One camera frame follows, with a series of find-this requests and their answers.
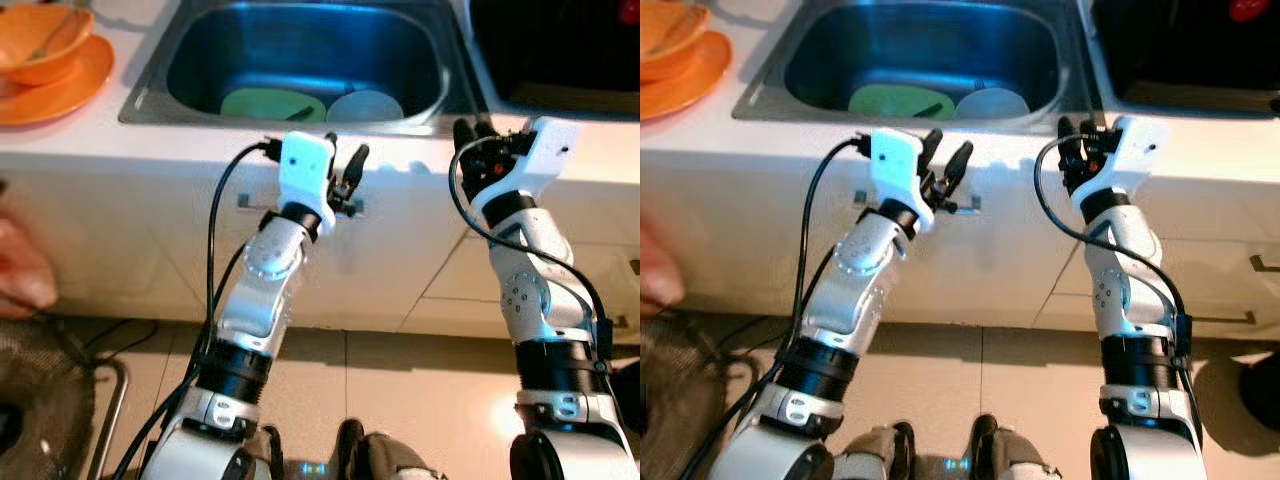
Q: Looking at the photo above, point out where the orange plastic bowl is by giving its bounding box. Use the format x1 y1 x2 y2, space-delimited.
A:
0 5 96 88
640 0 711 83

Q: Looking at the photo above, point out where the orange plastic plate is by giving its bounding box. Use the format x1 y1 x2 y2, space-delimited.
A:
640 30 733 121
0 35 116 127

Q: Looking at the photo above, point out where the white kitchen base cabinet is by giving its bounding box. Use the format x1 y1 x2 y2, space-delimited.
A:
0 150 641 336
640 150 1280 336

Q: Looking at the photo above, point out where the grey bowl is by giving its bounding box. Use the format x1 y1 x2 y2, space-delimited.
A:
955 88 1031 123
326 90 406 125

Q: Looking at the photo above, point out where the green plate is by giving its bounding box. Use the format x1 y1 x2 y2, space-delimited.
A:
220 88 329 124
848 85 956 121

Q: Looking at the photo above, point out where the stainless steel sink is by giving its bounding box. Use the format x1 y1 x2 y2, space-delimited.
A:
118 0 486 138
733 0 1101 136

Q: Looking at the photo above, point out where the dark steel sink basin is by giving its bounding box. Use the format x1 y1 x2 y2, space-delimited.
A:
1085 0 1280 123
455 0 641 123

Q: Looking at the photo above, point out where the robot right leg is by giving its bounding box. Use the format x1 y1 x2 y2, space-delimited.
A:
968 415 1063 480
335 418 446 480

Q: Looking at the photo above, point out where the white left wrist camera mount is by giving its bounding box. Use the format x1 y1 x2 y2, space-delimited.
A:
277 130 338 229
870 128 926 223

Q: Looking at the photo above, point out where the wire guard floor fan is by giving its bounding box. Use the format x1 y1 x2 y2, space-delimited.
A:
640 310 761 480
0 320 131 480

